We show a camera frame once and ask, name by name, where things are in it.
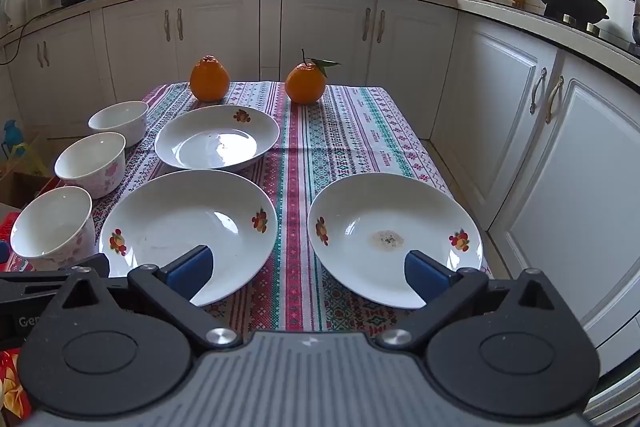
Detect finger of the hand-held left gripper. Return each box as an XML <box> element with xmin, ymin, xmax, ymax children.
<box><xmin>0</xmin><ymin>253</ymin><xmax>112</xmax><ymax>303</ymax></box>

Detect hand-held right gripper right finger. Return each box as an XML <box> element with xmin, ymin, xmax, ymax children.
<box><xmin>375</xmin><ymin>250</ymin><xmax>556</xmax><ymax>353</ymax></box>

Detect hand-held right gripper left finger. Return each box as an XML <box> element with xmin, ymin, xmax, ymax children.
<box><xmin>47</xmin><ymin>246</ymin><xmax>243</xmax><ymax>353</ymax></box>

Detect white bowl pink floral print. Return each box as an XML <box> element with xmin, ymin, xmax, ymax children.
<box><xmin>54</xmin><ymin>132</ymin><xmax>127</xmax><ymax>200</ymax></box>
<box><xmin>88</xmin><ymin>101</ymin><xmax>150</xmax><ymax>148</ymax></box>
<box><xmin>10</xmin><ymin>186</ymin><xmax>97</xmax><ymax>272</ymax></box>

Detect stained white plate fruit print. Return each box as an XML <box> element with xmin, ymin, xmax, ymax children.
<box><xmin>307</xmin><ymin>172</ymin><xmax>485</xmax><ymax>310</ymax></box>

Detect red gift box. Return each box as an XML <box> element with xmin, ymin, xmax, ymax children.
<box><xmin>0</xmin><ymin>207</ymin><xmax>32</xmax><ymax>425</ymax></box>

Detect cardboard box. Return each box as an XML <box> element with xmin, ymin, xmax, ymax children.
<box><xmin>0</xmin><ymin>169</ymin><xmax>53</xmax><ymax>210</ymax></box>

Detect blue jug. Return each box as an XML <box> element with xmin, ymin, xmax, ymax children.
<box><xmin>1</xmin><ymin>119</ymin><xmax>27</xmax><ymax>160</ymax></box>

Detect patterned striped tablecloth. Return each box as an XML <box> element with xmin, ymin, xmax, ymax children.
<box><xmin>5</xmin><ymin>81</ymin><xmax>493</xmax><ymax>333</ymax></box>

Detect orange without leaf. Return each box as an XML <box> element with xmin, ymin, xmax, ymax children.
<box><xmin>189</xmin><ymin>55</ymin><xmax>231</xmax><ymax>103</ymax></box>

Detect orange with stem and leaf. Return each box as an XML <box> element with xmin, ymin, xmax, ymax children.
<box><xmin>285</xmin><ymin>49</ymin><xmax>342</xmax><ymax>105</ymax></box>

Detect white electric kettle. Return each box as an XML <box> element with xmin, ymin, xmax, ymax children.
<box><xmin>0</xmin><ymin>0</ymin><xmax>26</xmax><ymax>32</ymax></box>

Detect white kitchen cabinets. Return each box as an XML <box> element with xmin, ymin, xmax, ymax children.
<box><xmin>0</xmin><ymin>0</ymin><xmax>640</xmax><ymax>408</ymax></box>

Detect black gas stove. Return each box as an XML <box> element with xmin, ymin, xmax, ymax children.
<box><xmin>542</xmin><ymin>4</ymin><xmax>640</xmax><ymax>58</ymax></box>

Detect steel pot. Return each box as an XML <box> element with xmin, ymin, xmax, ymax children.
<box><xmin>626</xmin><ymin>0</ymin><xmax>640</xmax><ymax>46</ymax></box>

